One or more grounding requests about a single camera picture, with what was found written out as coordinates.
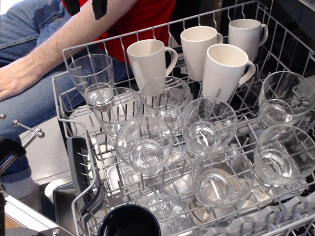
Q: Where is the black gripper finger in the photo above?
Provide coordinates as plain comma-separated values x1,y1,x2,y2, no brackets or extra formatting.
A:
92,0,108,20
64,0,80,15

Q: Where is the tall clear glass cup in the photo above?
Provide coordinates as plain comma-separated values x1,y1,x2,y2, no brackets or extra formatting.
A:
67,54,114,109

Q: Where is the person's bare forearm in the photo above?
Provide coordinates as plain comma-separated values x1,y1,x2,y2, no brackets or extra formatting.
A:
27,0,137,77

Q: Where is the person's bare hand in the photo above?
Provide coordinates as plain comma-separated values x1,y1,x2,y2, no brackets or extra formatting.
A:
0,57,38,101

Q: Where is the white mug left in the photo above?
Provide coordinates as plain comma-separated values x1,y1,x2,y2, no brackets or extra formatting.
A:
126,39,178,96

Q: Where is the white mug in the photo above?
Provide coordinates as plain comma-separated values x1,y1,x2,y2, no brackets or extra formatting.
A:
126,39,178,96
180,26,223,81
202,43,256,102
228,19,269,62

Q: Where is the clear glass second row left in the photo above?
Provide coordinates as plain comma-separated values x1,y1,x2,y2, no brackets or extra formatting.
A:
93,87,143,145

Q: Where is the white mug back centre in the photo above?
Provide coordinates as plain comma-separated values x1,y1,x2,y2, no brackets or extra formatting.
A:
180,26,223,81

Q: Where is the clear glass behind white mug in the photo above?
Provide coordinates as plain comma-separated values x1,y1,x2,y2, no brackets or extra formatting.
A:
141,76,190,136

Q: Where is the white mug front right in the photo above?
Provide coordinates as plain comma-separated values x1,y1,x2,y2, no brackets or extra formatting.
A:
202,43,256,102

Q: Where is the clear glass front left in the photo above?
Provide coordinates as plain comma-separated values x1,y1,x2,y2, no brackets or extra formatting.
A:
116,115,174,177

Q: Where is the white mug back right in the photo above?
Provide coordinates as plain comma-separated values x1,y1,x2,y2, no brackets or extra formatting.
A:
228,19,269,62

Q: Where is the black clamp with metal rods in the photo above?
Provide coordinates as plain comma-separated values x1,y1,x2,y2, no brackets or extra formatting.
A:
0,119,45,176

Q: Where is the clear glass far right upper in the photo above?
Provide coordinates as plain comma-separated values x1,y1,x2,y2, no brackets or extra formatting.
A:
257,71,315,130

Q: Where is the small glass lower rack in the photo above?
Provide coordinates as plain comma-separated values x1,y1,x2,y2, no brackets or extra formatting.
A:
146,193,174,220

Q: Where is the clear glass front centre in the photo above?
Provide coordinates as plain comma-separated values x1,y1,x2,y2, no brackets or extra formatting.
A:
191,146,254,208

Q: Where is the dark blue mug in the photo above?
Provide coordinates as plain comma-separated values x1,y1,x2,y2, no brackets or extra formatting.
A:
98,204,161,236

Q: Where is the clear glass far right lower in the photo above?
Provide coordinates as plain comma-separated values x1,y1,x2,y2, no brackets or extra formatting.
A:
253,124,315,186

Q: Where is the grey wire dishwasher rack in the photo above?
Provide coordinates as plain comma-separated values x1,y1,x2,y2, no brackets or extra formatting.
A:
52,0,315,236

